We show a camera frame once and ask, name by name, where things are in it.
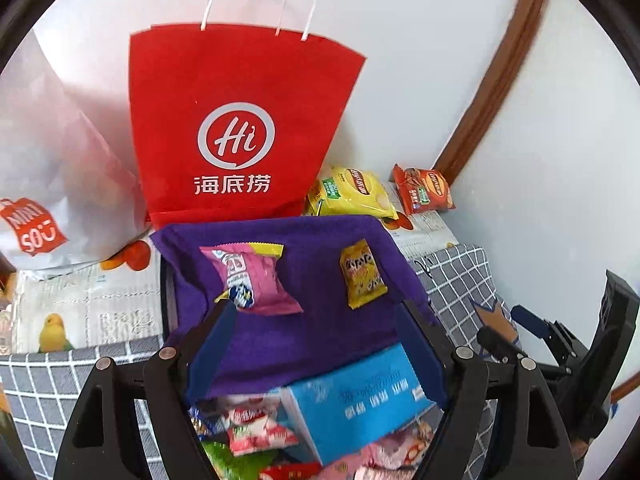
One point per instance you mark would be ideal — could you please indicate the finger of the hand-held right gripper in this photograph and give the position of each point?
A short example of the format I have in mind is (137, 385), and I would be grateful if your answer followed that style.
(492, 341)
(530, 321)

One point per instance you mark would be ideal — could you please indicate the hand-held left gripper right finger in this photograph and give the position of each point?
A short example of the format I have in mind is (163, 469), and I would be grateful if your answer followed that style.
(425, 360)

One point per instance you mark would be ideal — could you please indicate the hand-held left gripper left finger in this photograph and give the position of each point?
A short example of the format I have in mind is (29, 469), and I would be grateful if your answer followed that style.
(215, 355)

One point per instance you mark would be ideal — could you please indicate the black tray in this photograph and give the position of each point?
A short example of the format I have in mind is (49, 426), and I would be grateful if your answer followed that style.
(166, 300)

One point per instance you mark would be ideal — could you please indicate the small yellow snack packet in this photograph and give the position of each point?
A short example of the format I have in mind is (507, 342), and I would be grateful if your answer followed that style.
(360, 275)

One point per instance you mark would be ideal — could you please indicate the green snack packet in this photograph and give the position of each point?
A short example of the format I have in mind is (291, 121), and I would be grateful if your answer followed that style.
(232, 462)

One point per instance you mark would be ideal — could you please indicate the brown wooden trim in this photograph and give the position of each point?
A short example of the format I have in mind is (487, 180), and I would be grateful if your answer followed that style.
(627, 390)
(492, 70)

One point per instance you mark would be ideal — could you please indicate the blue tissue pack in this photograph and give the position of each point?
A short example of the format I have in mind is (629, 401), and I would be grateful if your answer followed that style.
(360, 400)

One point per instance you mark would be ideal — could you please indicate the white red fruit candy packet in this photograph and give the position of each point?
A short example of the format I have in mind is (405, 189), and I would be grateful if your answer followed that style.
(260, 432)

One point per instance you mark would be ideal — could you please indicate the purple towel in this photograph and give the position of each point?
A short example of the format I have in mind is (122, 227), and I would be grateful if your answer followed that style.
(310, 320)

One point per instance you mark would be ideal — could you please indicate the orange chip bag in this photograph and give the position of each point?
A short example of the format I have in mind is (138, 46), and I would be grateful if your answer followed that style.
(425, 190)

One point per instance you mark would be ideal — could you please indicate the grey checked bedsheet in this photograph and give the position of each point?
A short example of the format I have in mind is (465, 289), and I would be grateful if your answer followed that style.
(45, 395)

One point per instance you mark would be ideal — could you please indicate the yellow chip bag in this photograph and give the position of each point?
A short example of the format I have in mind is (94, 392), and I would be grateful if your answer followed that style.
(355, 190)

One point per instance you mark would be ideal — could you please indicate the white plastic bag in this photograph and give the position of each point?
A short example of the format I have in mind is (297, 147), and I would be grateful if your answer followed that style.
(60, 160)

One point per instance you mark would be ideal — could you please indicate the red paper bag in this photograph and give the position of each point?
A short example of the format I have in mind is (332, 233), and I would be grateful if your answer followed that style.
(225, 85)

